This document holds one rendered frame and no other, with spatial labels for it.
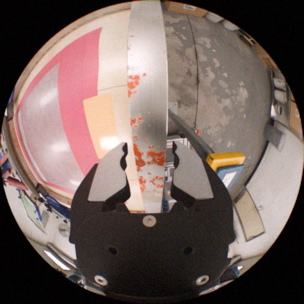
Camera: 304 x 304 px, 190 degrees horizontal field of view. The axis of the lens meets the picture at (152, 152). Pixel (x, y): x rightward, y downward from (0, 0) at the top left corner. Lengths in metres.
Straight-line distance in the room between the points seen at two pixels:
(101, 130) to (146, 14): 0.18
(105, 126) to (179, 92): 1.03
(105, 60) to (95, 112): 0.08
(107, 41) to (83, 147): 0.19
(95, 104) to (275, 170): 3.30
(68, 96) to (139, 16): 0.16
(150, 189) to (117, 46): 0.22
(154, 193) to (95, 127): 0.14
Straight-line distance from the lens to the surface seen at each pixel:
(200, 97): 1.23
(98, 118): 0.15
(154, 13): 0.16
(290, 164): 3.12
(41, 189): 0.62
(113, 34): 0.18
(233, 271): 0.66
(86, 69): 0.17
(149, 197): 0.18
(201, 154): 0.35
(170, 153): 1.07
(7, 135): 0.54
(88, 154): 0.19
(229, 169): 0.24
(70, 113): 0.19
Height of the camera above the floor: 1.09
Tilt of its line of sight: 57 degrees down
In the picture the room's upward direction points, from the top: 178 degrees clockwise
